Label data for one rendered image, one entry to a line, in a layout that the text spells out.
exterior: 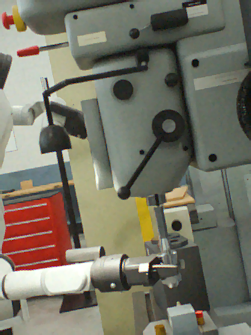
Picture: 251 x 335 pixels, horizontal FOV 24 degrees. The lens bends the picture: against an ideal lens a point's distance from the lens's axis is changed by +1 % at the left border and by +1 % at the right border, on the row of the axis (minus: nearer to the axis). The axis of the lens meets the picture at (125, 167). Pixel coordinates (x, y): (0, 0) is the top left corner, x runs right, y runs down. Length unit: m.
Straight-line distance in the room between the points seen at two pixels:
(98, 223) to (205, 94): 1.94
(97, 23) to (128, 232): 1.99
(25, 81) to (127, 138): 9.29
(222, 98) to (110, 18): 0.29
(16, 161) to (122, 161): 9.27
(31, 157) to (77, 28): 9.25
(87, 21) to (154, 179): 0.37
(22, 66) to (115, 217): 7.64
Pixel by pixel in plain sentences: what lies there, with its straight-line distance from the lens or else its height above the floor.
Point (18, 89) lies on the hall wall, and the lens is 10.56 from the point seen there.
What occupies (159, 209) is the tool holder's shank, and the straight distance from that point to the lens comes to 1.39.
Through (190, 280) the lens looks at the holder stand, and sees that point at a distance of 1.70.
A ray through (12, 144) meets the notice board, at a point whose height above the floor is 1.67.
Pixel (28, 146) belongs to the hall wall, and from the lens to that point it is 10.51.
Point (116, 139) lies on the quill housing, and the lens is 1.30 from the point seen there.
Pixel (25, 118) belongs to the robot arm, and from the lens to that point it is 1.98.
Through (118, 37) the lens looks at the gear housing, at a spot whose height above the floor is 1.66.
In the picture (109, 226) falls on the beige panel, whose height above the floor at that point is 1.00.
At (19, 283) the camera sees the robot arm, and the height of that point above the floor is 1.13.
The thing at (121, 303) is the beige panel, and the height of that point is 0.59.
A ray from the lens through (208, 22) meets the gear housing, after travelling 1.31.
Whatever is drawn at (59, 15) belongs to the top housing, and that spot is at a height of 1.73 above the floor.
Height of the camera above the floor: 1.45
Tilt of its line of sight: 3 degrees down
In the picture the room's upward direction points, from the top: 11 degrees counter-clockwise
